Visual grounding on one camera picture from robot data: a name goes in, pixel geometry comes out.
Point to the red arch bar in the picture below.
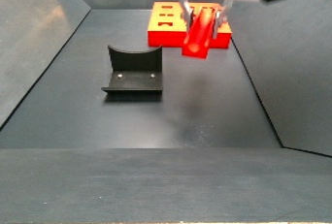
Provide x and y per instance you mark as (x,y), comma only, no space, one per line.
(200,34)

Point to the red foam shape board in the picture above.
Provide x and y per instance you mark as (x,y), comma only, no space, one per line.
(168,28)

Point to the black curved fixture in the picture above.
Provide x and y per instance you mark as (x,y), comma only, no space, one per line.
(136,71)

